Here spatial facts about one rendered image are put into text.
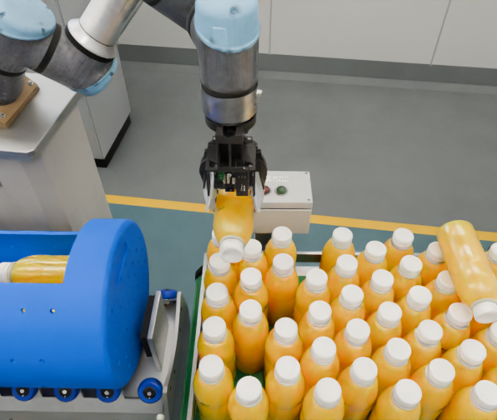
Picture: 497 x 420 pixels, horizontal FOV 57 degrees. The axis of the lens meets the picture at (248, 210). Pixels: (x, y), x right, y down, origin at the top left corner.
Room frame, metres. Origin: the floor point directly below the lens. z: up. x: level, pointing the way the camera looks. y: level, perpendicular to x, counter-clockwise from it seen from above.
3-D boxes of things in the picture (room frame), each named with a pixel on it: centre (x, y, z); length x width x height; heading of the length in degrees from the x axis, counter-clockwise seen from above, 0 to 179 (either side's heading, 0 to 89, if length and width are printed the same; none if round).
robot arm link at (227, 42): (0.54, 0.03, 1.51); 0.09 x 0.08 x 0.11; 17
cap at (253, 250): (0.57, -0.01, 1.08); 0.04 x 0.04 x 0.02
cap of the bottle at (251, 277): (0.50, 0.00, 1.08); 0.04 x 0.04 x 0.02
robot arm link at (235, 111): (0.54, 0.02, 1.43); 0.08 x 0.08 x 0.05
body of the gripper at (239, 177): (0.53, 0.02, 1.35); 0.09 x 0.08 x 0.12; 179
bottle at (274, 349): (0.40, -0.06, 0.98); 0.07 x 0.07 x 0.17
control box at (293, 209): (0.73, -0.03, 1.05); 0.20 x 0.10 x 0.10; 89
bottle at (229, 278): (0.54, 0.05, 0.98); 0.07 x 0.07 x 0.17
